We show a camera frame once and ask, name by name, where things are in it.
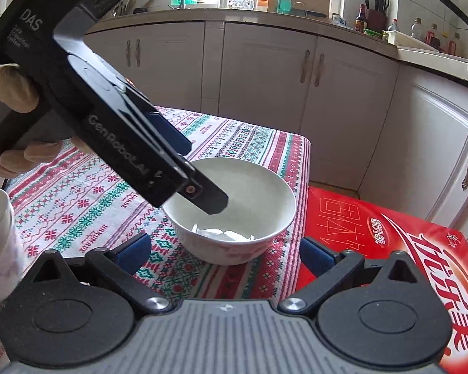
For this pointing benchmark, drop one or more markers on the white kitchen cabinet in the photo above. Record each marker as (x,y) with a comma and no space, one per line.
(265,66)

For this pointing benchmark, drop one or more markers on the white rectangular tray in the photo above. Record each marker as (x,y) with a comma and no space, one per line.
(409,41)

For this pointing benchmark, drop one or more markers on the person's left hand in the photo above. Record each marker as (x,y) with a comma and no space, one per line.
(11,89)

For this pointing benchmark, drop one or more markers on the pink floral bowl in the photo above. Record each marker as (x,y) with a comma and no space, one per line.
(0,249)

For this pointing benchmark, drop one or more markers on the knife block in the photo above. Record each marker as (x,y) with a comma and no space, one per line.
(376,15)

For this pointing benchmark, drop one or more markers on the red green patterned tablecloth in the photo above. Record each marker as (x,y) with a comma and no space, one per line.
(82,202)

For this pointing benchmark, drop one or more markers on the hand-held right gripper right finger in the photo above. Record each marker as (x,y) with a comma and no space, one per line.
(316,257)

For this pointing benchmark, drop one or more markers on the green packet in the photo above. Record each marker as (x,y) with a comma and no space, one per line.
(373,33)

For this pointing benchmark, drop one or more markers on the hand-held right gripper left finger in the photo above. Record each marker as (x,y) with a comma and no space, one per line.
(134,251)

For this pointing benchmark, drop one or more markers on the dark sauce bottle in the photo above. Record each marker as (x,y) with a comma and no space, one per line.
(360,19)

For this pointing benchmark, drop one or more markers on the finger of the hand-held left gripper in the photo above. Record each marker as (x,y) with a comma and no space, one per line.
(175,138)
(210,200)

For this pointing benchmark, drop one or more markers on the black frying pan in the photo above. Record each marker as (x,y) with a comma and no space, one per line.
(464,17)

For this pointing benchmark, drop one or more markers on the red carton box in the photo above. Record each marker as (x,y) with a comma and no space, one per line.
(374,233)

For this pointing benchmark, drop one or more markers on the red label bottle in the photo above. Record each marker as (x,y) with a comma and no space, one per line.
(433,35)

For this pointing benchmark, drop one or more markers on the white bowl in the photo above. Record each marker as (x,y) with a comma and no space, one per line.
(253,194)

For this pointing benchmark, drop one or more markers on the teal plastic bottle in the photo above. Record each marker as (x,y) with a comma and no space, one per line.
(284,0)

